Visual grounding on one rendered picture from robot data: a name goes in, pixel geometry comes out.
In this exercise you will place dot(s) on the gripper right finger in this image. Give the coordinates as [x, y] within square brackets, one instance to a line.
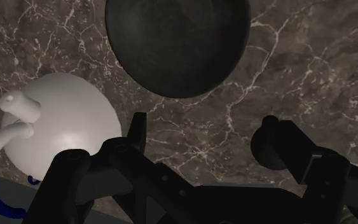
[324, 176]

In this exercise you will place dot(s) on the white jug with blue trim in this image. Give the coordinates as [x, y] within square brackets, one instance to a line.
[70, 124]

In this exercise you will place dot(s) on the dark grey bowl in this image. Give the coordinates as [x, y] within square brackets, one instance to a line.
[178, 46]

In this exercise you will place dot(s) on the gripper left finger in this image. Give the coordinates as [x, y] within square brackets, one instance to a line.
[116, 173]

